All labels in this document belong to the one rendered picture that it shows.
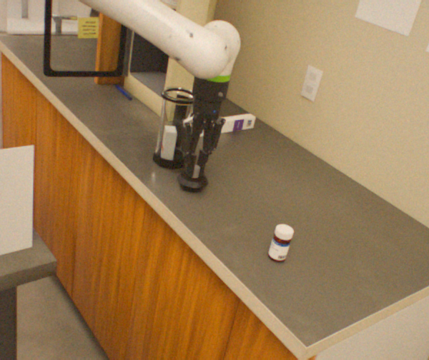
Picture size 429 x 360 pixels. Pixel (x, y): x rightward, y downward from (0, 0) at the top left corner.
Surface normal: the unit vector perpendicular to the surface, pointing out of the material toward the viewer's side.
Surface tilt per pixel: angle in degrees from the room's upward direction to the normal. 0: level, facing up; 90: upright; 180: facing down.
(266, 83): 90
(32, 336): 0
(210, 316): 90
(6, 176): 90
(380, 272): 0
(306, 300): 0
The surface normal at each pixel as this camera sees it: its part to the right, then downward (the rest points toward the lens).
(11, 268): 0.18, -0.86
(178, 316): -0.80, 0.16
